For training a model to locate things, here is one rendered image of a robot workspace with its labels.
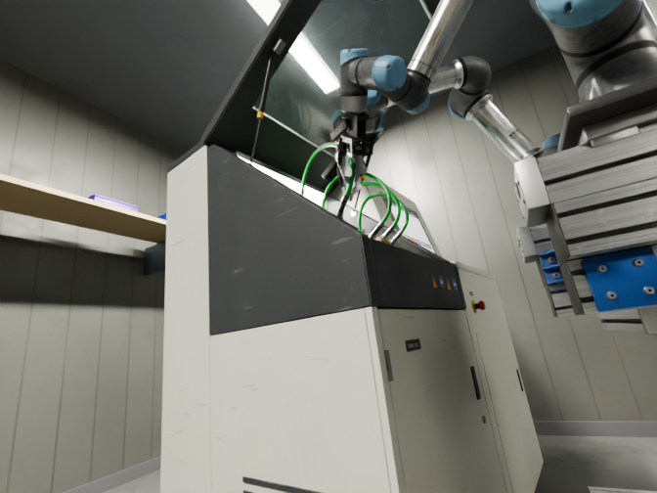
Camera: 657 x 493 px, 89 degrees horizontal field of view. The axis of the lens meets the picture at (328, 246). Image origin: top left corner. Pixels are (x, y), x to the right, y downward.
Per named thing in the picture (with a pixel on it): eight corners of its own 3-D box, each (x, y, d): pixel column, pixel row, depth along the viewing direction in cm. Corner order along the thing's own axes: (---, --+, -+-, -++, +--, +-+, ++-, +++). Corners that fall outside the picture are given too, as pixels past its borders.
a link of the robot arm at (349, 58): (354, 48, 81) (332, 50, 87) (354, 97, 87) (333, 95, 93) (376, 48, 86) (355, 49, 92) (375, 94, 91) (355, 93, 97)
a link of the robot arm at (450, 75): (507, 63, 108) (364, 105, 109) (494, 87, 119) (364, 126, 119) (493, 36, 112) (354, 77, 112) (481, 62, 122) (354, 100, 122)
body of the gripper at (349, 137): (350, 159, 94) (350, 114, 89) (336, 154, 101) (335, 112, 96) (373, 156, 97) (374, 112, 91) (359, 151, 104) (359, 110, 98)
